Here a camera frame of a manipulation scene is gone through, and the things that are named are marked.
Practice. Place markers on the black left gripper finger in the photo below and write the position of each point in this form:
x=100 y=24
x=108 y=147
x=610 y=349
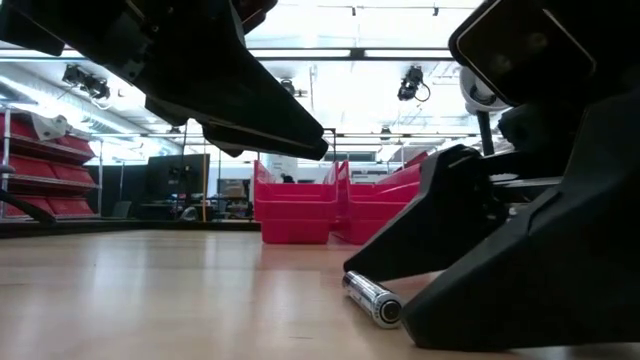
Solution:
x=260 y=142
x=240 y=95

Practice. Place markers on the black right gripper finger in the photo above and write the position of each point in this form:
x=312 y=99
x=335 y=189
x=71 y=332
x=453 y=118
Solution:
x=440 y=220
x=550 y=280

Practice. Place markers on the red plastic bin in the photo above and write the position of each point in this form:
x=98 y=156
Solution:
x=375 y=215
x=295 y=220

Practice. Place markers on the silver AAA battery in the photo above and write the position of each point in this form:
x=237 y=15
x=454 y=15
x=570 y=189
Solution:
x=370 y=297

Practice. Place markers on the white round column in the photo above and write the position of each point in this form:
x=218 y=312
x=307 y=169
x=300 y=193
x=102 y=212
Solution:
x=282 y=165

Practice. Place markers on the person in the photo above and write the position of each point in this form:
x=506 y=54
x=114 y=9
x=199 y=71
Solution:
x=287 y=178

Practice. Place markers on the round black ceiling fixture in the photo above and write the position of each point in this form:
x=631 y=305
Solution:
x=289 y=86

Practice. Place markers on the black overhead light bar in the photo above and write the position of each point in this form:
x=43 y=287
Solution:
x=300 y=53

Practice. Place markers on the white desk lamp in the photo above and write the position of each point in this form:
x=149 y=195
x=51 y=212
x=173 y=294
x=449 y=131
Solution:
x=472 y=95

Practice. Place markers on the black monitor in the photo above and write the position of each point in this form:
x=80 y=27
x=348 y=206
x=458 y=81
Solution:
x=177 y=172

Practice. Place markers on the white plastic part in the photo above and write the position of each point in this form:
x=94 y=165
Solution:
x=50 y=127

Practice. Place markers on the red bin storage rack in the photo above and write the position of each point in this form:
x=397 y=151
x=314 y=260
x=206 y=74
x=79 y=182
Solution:
x=30 y=167

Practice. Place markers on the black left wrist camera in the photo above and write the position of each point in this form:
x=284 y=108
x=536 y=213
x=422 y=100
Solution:
x=255 y=12

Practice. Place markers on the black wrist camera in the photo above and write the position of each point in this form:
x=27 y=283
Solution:
x=525 y=50
x=255 y=12

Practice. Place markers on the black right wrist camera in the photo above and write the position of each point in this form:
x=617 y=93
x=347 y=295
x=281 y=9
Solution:
x=525 y=50

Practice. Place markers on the black ceiling camera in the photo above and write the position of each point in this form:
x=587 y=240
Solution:
x=87 y=84
x=411 y=82

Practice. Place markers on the black aluminium table frame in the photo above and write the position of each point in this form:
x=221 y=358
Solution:
x=150 y=226

